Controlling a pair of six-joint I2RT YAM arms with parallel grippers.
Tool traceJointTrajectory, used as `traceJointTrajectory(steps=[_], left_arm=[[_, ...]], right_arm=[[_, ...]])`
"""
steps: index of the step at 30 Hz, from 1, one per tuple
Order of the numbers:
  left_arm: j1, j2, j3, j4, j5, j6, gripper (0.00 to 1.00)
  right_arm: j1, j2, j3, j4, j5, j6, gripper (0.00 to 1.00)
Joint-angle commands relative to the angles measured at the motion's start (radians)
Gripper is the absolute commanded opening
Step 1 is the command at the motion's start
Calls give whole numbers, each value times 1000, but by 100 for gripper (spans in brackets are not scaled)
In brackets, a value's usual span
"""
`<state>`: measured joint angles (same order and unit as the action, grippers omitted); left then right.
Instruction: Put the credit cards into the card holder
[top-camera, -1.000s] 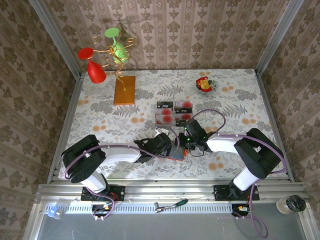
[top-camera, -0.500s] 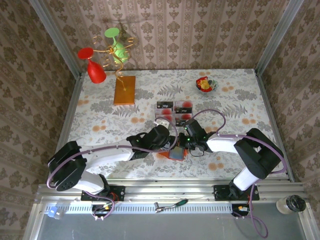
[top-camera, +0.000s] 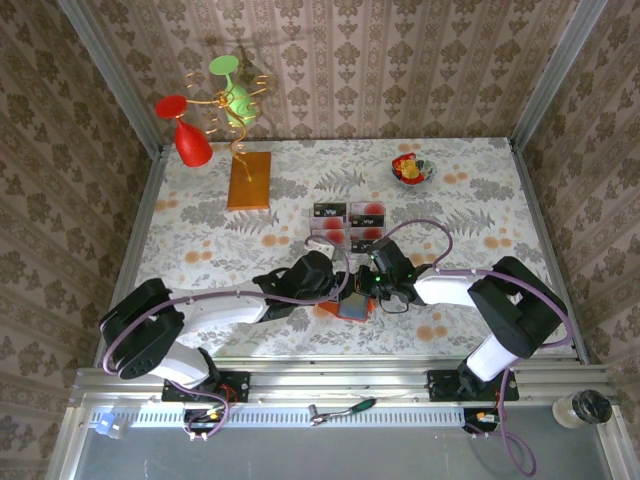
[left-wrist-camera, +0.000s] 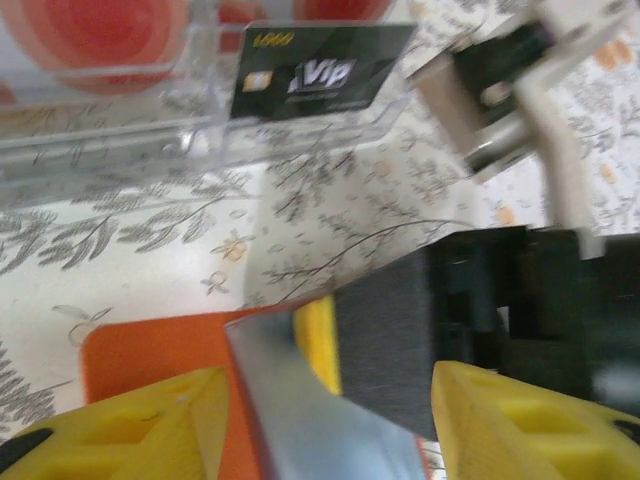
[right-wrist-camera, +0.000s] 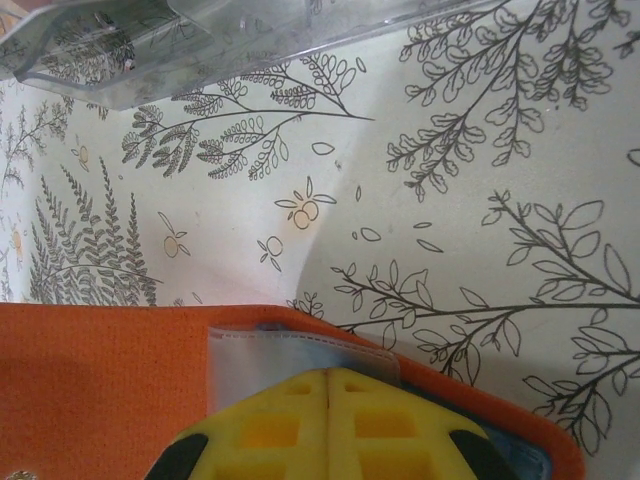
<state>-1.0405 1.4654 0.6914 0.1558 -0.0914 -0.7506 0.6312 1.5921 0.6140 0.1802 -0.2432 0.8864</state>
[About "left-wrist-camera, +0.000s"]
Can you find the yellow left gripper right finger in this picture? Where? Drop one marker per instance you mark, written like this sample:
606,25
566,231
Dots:
525,435

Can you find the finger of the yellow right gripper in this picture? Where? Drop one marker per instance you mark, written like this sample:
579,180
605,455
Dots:
320,345

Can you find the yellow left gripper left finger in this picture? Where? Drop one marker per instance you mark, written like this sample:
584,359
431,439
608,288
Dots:
100,440

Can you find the orange card holder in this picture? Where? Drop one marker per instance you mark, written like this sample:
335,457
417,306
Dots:
150,350

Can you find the clear acrylic card stand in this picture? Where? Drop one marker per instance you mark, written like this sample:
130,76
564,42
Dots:
200,75

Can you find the red circle card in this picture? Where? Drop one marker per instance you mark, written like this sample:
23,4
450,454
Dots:
340,10
100,40

